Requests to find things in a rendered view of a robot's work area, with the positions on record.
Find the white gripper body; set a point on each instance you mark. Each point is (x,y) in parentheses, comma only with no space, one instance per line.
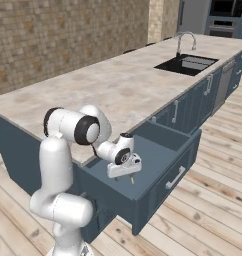
(121,169)

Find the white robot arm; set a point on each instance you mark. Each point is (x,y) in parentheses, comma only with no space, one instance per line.
(56,160)

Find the yellow straw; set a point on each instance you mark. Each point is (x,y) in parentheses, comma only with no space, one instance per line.
(132,180)

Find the blue open drawer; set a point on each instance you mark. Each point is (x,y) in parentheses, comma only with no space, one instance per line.
(153,160)

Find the blue drawer stack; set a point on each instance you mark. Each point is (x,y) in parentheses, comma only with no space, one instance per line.
(238,71)

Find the blue lower cupboard door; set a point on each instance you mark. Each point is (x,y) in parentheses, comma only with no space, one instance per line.
(101,220)

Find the blue cupboard door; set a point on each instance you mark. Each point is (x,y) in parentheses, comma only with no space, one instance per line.
(199,103)
(166,116)
(101,220)

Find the black sink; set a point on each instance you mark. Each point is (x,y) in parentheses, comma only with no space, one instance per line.
(186,64)

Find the grey dishwasher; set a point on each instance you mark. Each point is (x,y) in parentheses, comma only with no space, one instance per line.
(223,83)

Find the silver tap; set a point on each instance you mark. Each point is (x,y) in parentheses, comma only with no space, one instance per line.
(179,41)

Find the grey fridge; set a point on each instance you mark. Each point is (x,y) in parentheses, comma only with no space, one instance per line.
(193,15)

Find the black wall oven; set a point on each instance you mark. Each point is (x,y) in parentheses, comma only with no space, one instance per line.
(226,18)

